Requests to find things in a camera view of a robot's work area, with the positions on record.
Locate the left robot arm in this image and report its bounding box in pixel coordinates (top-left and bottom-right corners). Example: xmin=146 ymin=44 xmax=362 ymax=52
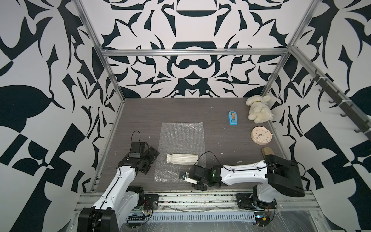
xmin=77 ymin=142 xmax=159 ymax=232

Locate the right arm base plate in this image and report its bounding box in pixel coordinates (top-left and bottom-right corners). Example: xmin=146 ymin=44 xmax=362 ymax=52
xmin=235 ymin=193 xmax=277 ymax=211

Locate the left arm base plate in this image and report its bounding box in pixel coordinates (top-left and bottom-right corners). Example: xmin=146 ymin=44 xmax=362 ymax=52
xmin=137 ymin=194 xmax=159 ymax=211

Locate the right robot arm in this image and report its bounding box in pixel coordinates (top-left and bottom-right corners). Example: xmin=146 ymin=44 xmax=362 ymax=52
xmin=179 ymin=155 xmax=305 ymax=203

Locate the white perforated cable duct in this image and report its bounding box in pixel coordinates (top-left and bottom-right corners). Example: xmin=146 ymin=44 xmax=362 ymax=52
xmin=127 ymin=212 xmax=257 ymax=223

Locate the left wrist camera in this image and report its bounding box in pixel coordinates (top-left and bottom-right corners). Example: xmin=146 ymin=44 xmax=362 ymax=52
xmin=128 ymin=142 xmax=145 ymax=159

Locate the cream plush teddy bear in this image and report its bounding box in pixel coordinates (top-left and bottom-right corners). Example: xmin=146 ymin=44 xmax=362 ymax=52
xmin=245 ymin=95 xmax=274 ymax=124

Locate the white ribbed ceramic vase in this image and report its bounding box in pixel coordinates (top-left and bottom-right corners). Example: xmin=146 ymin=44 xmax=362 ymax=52
xmin=166 ymin=154 xmax=199 ymax=165

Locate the clear bubble wrap sheet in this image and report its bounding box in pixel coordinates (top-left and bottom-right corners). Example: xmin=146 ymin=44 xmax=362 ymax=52
xmin=154 ymin=122 xmax=206 ymax=183

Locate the right black electronics board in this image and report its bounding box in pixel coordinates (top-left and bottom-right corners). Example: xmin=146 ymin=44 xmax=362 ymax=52
xmin=254 ymin=212 xmax=271 ymax=227

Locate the left black electronics board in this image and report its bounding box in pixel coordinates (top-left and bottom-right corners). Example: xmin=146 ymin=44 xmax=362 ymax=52
xmin=127 ymin=215 xmax=146 ymax=225

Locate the blue tape dispenser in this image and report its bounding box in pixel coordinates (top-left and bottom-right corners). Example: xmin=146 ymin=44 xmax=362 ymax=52
xmin=228 ymin=111 xmax=238 ymax=126

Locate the black electronics board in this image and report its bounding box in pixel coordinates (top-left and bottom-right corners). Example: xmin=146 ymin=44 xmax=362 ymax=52
xmin=254 ymin=212 xmax=271 ymax=227
xmin=127 ymin=215 xmax=146 ymax=225

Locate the tan oval case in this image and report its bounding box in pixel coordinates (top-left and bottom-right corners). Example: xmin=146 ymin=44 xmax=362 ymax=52
xmin=261 ymin=147 xmax=275 ymax=159

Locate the pink round alarm clock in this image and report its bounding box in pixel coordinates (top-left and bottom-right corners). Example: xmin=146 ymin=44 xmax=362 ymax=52
xmin=251 ymin=126 xmax=273 ymax=146

